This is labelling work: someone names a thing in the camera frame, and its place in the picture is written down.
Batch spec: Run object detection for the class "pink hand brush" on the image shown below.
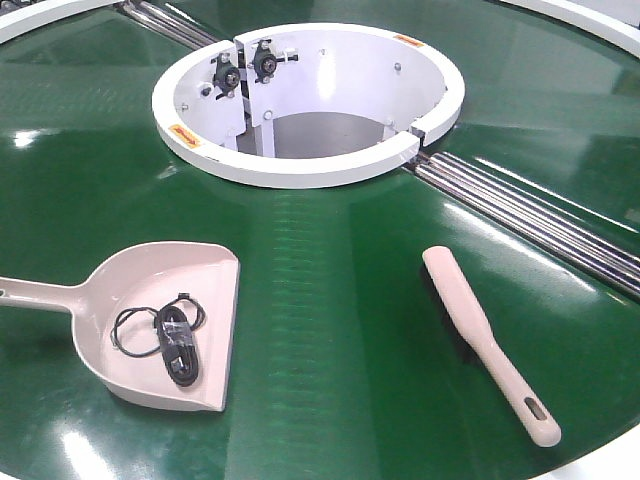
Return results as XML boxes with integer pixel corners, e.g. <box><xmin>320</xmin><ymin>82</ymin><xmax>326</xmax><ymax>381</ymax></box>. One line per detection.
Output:
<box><xmin>422</xmin><ymin>246</ymin><xmax>562</xmax><ymax>448</ymax></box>

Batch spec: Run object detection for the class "pink plastic dustpan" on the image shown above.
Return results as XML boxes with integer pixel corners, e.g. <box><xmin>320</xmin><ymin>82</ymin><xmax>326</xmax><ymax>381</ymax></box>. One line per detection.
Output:
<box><xmin>1</xmin><ymin>241</ymin><xmax>240</xmax><ymax>412</ymax></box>

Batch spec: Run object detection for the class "black cable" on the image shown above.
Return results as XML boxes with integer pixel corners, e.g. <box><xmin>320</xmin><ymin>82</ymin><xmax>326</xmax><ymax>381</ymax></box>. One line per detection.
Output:
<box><xmin>110</xmin><ymin>292</ymin><xmax>207</xmax><ymax>389</ymax></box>

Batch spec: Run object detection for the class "orange arrow warning sticker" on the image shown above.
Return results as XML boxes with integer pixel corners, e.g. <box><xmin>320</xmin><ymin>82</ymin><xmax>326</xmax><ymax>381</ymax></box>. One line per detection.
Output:
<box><xmin>169</xmin><ymin>124</ymin><xmax>201</xmax><ymax>149</ymax></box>

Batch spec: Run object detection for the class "orange rear warning sticker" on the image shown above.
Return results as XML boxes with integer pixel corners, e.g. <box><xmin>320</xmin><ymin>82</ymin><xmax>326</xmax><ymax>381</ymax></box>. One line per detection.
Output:
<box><xmin>393</xmin><ymin>34</ymin><xmax>425</xmax><ymax>48</ymax></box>

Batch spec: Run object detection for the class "rear steel roller set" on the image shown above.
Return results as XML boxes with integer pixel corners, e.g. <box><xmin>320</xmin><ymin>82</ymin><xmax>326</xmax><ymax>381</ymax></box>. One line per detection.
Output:
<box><xmin>117</xmin><ymin>1</ymin><xmax>219</xmax><ymax>50</ymax></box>

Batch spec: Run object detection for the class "steel roller set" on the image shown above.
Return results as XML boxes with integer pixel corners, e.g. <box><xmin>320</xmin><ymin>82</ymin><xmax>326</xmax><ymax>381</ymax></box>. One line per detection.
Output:
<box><xmin>117</xmin><ymin>1</ymin><xmax>219</xmax><ymax>50</ymax></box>
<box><xmin>407</xmin><ymin>152</ymin><xmax>639</xmax><ymax>300</ymax></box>

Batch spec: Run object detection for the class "right steel roller set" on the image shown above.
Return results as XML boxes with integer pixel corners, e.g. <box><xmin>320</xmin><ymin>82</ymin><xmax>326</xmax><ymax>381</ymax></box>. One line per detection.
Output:
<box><xmin>407</xmin><ymin>152</ymin><xmax>639</xmax><ymax>300</ymax></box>

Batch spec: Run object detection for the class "white outer rim right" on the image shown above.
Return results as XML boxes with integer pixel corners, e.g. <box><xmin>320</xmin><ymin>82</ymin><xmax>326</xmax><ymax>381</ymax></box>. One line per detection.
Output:
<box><xmin>507</xmin><ymin>0</ymin><xmax>639</xmax><ymax>57</ymax></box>

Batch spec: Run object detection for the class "white rim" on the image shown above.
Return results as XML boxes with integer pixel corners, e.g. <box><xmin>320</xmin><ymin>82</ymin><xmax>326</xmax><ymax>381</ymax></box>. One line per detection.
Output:
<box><xmin>507</xmin><ymin>0</ymin><xmax>639</xmax><ymax>57</ymax></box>
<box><xmin>1</xmin><ymin>0</ymin><xmax>116</xmax><ymax>44</ymax></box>

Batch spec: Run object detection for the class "white outer rim left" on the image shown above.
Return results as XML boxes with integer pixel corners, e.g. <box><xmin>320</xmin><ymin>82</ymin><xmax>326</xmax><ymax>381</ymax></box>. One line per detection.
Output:
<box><xmin>1</xmin><ymin>0</ymin><xmax>116</xmax><ymax>44</ymax></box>

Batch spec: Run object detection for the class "white central ring housing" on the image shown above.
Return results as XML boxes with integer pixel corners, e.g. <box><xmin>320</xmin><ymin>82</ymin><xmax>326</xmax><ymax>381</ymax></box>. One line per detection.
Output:
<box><xmin>151</xmin><ymin>23</ymin><xmax>465</xmax><ymax>189</ymax></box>

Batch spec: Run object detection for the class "right black bearing mount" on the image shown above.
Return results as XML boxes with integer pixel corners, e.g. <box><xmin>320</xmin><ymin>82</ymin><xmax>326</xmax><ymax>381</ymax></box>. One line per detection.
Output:
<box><xmin>248</xmin><ymin>39</ymin><xmax>299</xmax><ymax>84</ymax></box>

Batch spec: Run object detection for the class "black bearing mount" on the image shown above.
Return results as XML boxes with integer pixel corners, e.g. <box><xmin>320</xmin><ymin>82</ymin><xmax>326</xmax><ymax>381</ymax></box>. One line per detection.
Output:
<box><xmin>248</xmin><ymin>39</ymin><xmax>299</xmax><ymax>84</ymax></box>
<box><xmin>211</xmin><ymin>52</ymin><xmax>241</xmax><ymax>100</ymax></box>

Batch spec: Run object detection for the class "left black bearing mount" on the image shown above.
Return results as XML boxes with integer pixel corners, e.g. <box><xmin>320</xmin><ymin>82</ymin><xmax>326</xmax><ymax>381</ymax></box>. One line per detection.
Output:
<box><xmin>211</xmin><ymin>52</ymin><xmax>241</xmax><ymax>100</ymax></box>

